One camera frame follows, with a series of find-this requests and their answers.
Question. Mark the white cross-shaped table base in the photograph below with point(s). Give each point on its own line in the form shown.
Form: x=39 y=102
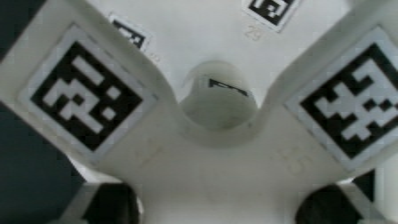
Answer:
x=74 y=94

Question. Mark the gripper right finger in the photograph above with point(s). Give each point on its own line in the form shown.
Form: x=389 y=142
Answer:
x=339 y=205

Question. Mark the white cylindrical table leg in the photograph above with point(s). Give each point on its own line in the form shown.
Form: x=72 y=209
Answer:
x=218 y=104

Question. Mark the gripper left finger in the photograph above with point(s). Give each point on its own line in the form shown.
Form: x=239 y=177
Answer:
x=103 y=205

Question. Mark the white round table top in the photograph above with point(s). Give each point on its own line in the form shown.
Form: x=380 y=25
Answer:
x=314 y=50

